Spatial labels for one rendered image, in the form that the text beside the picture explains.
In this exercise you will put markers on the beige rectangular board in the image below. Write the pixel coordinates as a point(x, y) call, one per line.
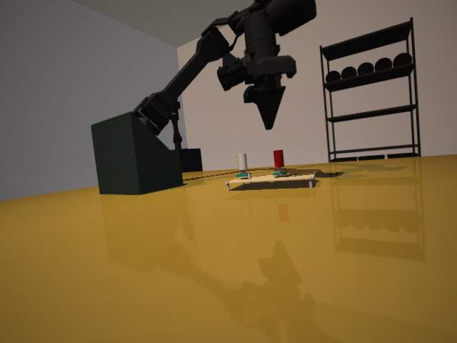
point(277, 176)

